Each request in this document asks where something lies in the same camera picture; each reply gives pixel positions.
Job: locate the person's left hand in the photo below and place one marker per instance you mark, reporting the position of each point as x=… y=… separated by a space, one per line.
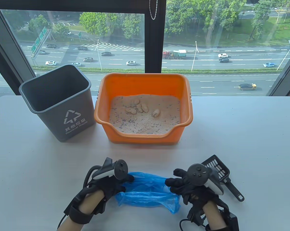
x=110 y=186

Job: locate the person's right hand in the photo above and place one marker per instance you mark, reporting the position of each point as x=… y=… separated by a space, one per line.
x=193 y=192

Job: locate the blue plastic bag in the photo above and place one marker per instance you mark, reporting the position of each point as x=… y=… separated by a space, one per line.
x=147 y=197

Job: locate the black litter scoop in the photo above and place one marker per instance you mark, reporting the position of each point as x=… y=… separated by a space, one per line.
x=234 y=190

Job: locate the sandy cat litter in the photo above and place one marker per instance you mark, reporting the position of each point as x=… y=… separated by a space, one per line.
x=144 y=124

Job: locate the pale cat litter clump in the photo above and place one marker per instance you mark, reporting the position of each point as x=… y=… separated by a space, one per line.
x=145 y=108
x=140 y=108
x=156 y=112
x=134 y=102
x=131 y=110

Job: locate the person's left forearm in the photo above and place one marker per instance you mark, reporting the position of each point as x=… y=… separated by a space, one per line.
x=92 y=204

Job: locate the orange plastic litter box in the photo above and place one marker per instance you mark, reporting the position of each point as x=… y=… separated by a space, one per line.
x=140 y=84

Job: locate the black and white controller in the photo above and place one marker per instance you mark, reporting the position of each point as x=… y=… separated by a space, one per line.
x=120 y=168
x=199 y=173

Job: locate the grey trash bin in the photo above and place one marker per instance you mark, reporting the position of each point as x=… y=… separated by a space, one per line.
x=63 y=113

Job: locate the green road sign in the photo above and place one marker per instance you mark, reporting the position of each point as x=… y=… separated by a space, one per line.
x=39 y=39

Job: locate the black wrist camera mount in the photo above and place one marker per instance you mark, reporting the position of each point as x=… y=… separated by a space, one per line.
x=231 y=220
x=80 y=214

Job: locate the street lamp post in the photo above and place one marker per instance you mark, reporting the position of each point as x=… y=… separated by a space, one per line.
x=99 y=54
x=285 y=55
x=194 y=56

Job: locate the black window frame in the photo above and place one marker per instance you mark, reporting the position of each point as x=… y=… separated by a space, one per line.
x=155 y=48

